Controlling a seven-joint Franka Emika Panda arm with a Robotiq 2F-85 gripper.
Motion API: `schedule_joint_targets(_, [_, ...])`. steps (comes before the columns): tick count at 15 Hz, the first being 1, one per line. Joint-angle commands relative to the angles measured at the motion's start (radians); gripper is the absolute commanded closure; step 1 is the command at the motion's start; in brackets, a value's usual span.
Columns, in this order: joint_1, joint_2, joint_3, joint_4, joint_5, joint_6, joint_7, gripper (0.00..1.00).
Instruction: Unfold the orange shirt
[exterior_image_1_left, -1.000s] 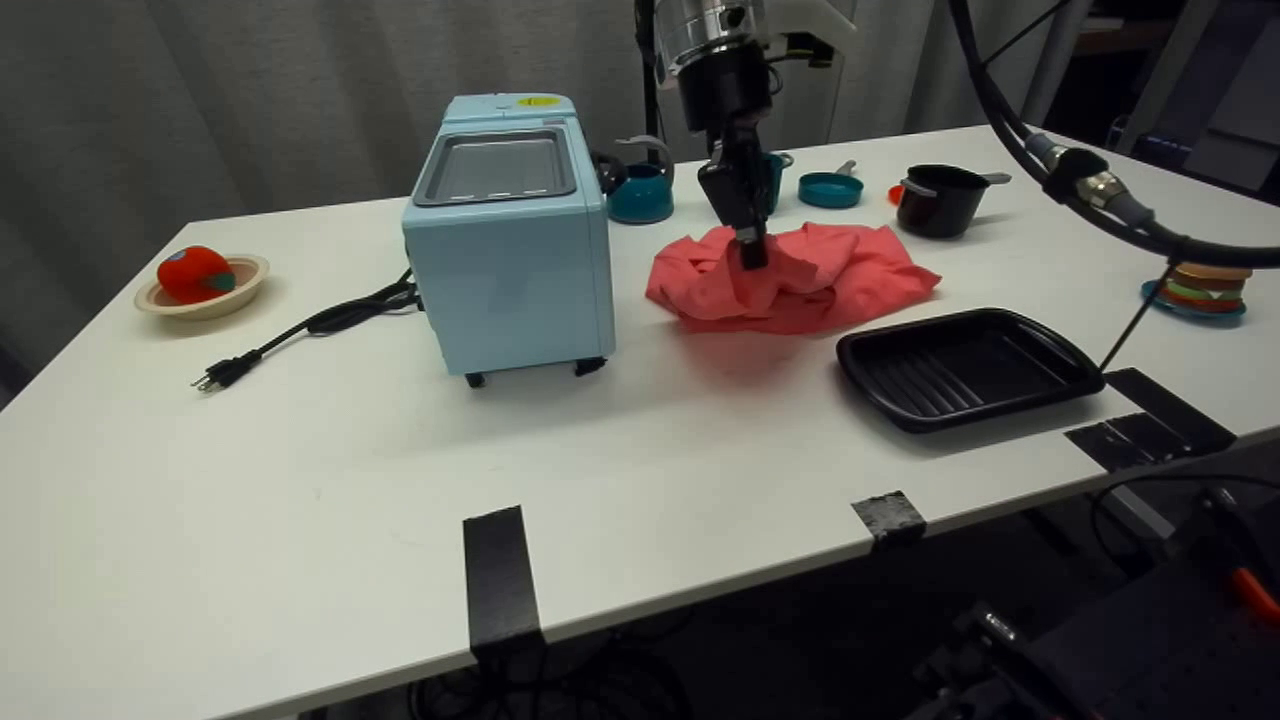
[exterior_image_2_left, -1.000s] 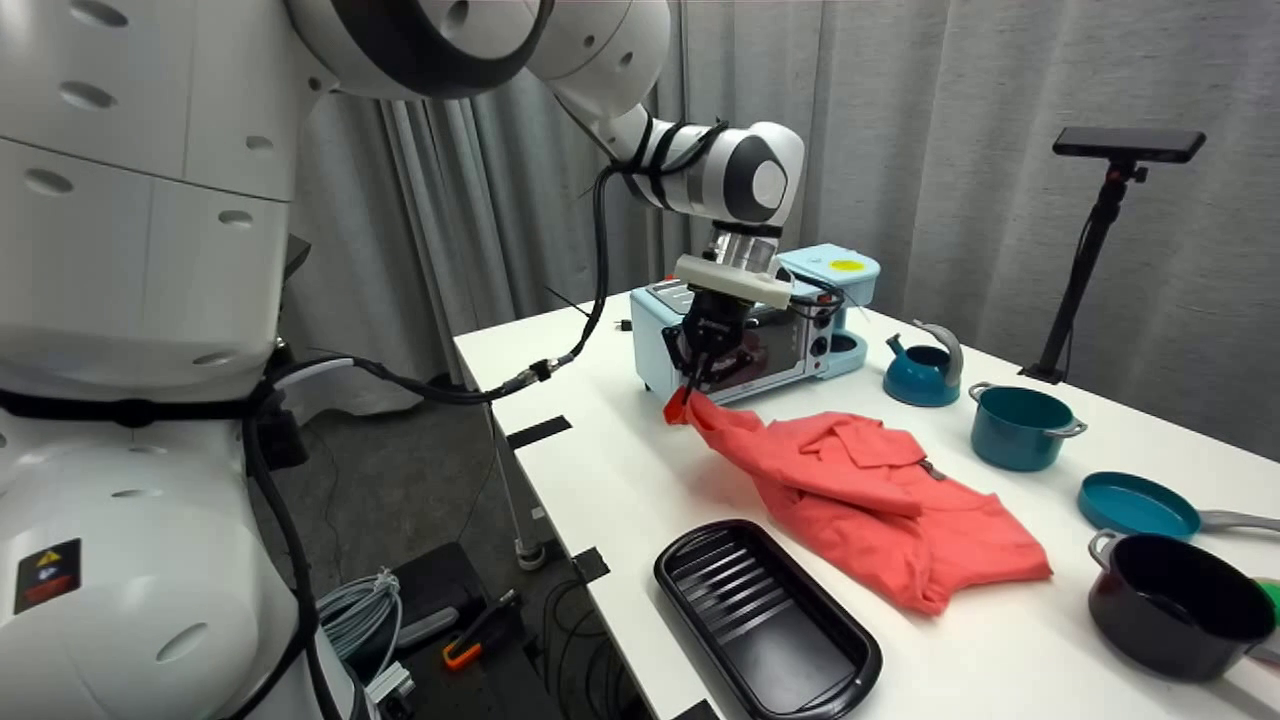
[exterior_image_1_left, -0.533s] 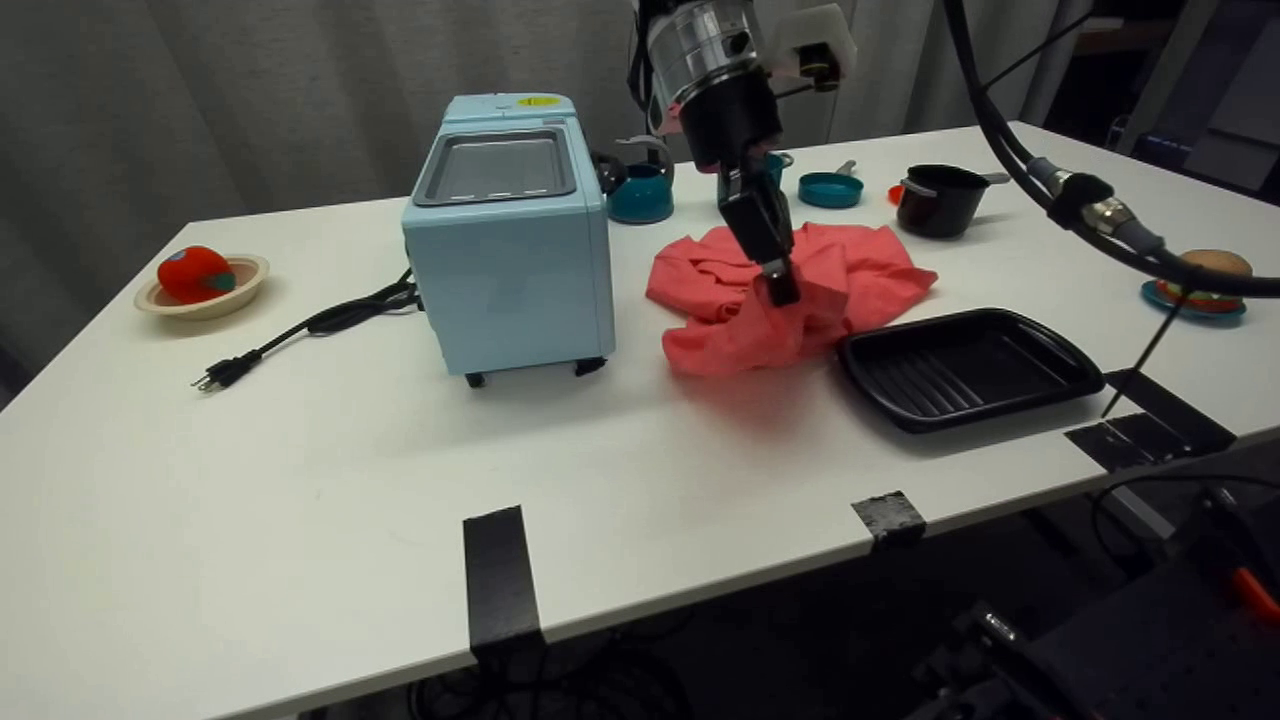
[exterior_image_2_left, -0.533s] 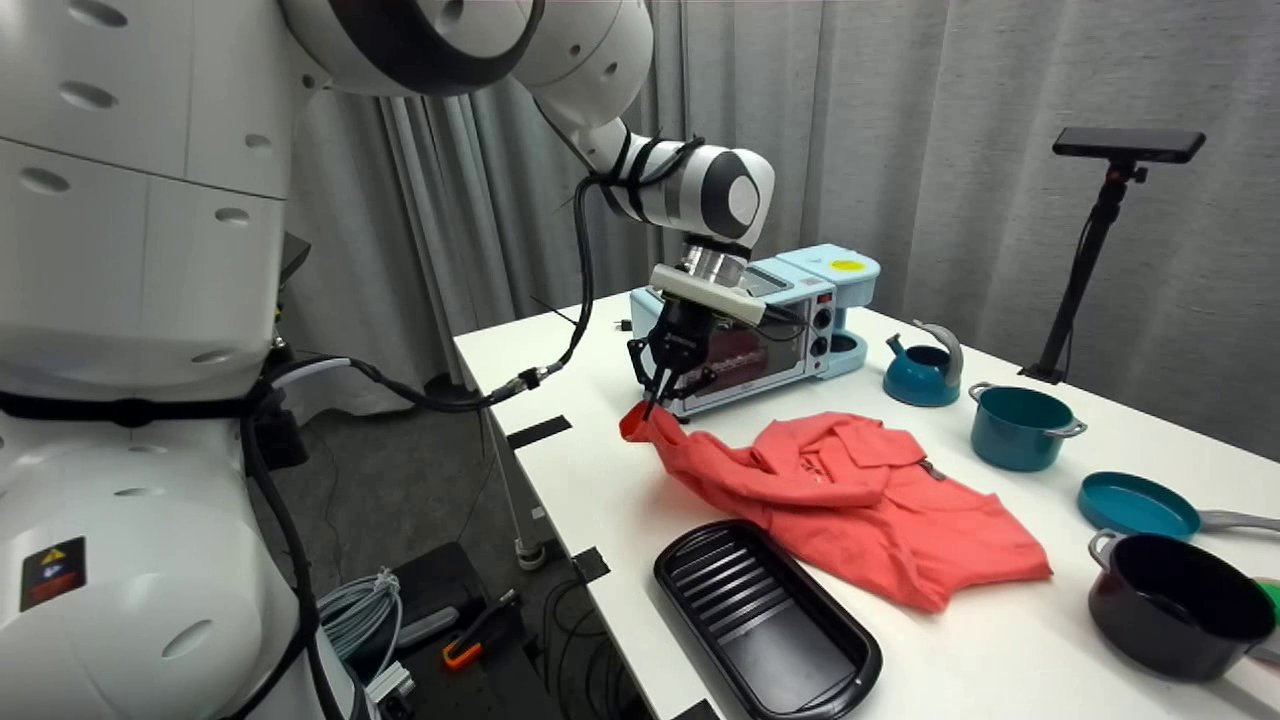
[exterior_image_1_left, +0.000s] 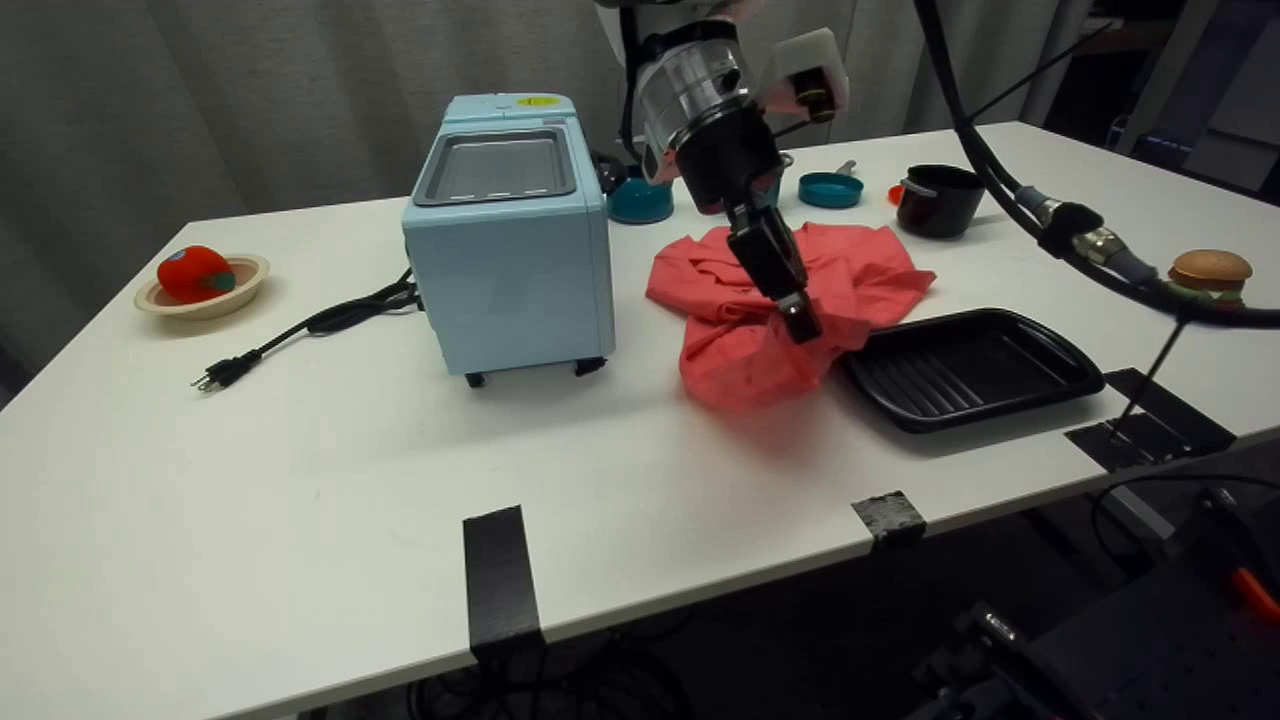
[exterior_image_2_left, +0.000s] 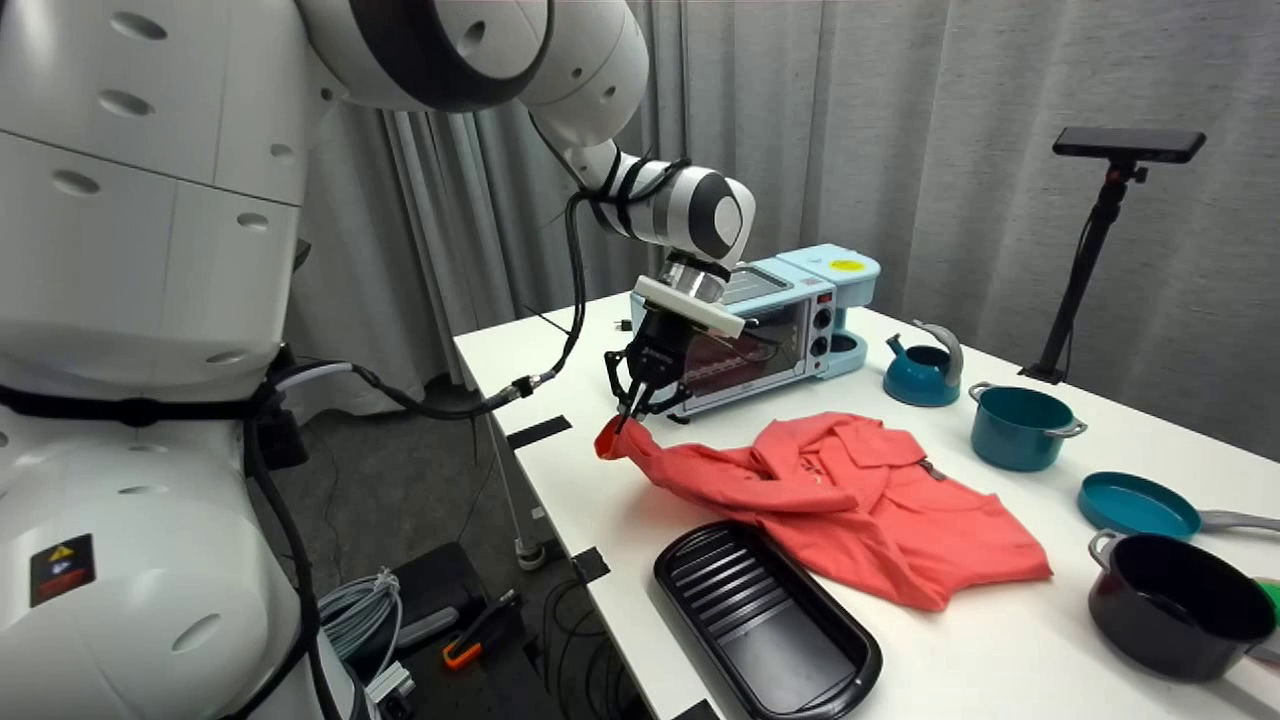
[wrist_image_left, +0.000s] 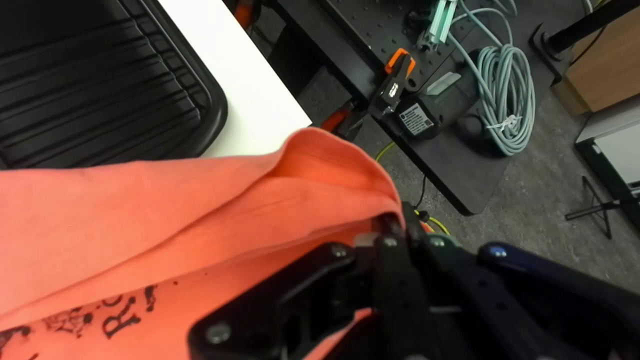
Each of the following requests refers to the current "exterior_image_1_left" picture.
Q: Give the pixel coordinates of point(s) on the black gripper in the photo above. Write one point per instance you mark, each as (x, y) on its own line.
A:
(745, 187)

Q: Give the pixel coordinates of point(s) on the orange printed shirt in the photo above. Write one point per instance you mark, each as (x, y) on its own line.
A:
(732, 347)

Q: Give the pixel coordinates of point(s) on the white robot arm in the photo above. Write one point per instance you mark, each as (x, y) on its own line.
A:
(685, 80)

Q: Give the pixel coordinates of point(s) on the teal bowl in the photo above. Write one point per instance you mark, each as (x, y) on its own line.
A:
(829, 188)

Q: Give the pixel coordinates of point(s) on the black ribbed tray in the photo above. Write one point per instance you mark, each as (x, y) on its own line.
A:
(975, 365)

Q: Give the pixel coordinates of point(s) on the black toy pot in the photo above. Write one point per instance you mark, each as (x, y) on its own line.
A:
(943, 201)

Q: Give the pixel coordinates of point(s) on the teal toy kettle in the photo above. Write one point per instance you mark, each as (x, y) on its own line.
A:
(643, 201)

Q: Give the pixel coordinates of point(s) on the small black tape square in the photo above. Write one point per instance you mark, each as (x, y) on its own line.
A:
(889, 514)

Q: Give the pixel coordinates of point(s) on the light blue toaster oven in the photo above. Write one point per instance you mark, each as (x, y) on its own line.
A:
(512, 266)

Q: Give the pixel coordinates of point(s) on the large black tape patch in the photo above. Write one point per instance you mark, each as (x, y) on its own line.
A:
(1153, 421)

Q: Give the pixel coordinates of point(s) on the long black tape strip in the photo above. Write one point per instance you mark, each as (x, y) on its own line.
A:
(501, 575)

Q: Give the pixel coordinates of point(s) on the toy burger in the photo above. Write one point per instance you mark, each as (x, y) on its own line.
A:
(1208, 266)

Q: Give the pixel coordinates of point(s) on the beige small bowl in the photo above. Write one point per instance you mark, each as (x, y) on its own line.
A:
(245, 286)

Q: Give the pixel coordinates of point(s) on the red toy pepper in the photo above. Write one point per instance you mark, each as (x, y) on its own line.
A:
(195, 273)

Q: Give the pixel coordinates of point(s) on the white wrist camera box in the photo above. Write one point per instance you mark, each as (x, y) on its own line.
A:
(804, 72)

